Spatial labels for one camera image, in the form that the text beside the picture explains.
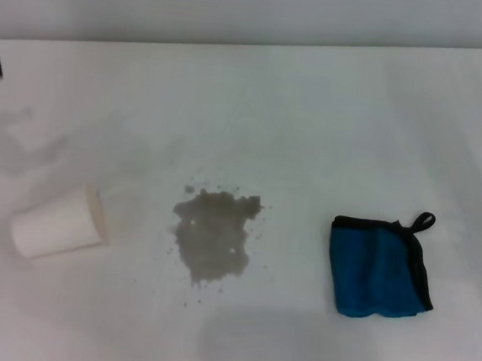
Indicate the blue rag with black trim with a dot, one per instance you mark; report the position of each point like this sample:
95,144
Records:
374,272

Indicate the white paper cup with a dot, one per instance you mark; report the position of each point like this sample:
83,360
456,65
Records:
57,225

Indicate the dark water stain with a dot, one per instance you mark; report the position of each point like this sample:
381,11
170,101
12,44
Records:
212,237

